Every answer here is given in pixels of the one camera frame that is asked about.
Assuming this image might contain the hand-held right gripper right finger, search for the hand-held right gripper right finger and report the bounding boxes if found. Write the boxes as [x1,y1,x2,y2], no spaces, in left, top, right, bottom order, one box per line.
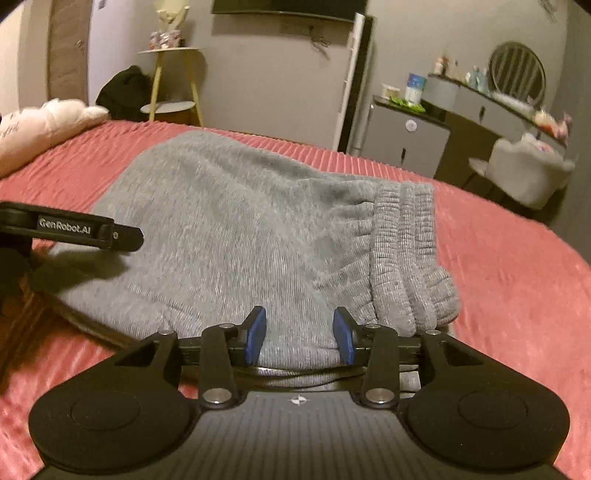
[332,306,463,409]

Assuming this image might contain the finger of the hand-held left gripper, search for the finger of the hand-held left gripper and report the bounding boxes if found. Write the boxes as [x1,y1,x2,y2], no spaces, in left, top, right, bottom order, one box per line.
[0,201,145,253]

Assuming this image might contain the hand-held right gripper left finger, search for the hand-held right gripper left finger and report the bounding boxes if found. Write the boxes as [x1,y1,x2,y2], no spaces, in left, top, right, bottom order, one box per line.
[115,305,267,409]

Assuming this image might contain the grey pants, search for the grey pants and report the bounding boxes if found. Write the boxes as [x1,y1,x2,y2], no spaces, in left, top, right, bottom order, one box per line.
[46,130,462,388]

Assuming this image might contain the white plush pillow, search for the white plush pillow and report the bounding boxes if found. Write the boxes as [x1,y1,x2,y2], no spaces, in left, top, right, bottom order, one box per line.
[0,98,110,178]

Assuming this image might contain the black bag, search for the black bag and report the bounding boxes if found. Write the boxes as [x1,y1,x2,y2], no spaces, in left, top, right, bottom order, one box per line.
[95,65,154,123]

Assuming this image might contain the pink ribbed blanket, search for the pink ribbed blanket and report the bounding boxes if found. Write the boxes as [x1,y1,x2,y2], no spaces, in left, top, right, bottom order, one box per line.
[0,117,591,480]

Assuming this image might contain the yellow side table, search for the yellow side table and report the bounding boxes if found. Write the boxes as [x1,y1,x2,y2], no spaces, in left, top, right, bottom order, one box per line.
[137,46,206,126]

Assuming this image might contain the brown wooden door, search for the brown wooden door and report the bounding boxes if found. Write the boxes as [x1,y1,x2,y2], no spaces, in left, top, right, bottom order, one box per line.
[47,0,92,103]

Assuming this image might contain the grey cabinet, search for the grey cabinet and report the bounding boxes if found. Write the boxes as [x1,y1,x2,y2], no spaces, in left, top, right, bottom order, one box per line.
[355,95,452,177]

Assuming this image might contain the plush figure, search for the plush figure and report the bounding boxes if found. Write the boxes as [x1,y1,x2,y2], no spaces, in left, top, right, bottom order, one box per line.
[148,0,191,49]

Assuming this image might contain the green packet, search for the green packet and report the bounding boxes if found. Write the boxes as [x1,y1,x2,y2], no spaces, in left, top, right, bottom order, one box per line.
[390,97,426,113]

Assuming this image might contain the white fluffy chair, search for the white fluffy chair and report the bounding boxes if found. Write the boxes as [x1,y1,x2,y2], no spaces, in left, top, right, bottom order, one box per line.
[468,133,576,209]

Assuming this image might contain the white tower air conditioner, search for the white tower air conditioner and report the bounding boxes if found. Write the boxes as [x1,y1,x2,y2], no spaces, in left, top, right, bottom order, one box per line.
[331,12,376,156]

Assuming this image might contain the grey dressing desk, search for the grey dressing desk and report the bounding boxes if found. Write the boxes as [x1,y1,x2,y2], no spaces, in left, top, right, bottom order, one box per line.
[427,74,570,182]

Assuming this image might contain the white jar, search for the white jar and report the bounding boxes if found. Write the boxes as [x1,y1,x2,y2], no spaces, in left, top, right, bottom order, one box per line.
[404,73,428,105]

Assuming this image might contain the bottles on desk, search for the bottles on desk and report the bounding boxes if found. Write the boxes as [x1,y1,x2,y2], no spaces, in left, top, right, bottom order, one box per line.
[432,54,491,95]

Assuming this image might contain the small toys on desk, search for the small toys on desk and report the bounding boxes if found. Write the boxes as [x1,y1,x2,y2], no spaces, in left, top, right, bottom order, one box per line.
[533,106,574,140]

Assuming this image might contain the round mirror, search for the round mirror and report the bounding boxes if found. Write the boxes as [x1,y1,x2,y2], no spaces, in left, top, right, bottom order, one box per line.
[488,41,547,105]

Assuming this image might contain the black cable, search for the black cable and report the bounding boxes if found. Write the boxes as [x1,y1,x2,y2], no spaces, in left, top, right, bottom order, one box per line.
[51,295,419,386]

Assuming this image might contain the wall television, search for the wall television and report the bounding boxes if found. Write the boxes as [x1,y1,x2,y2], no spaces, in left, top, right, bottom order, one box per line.
[211,0,369,22]

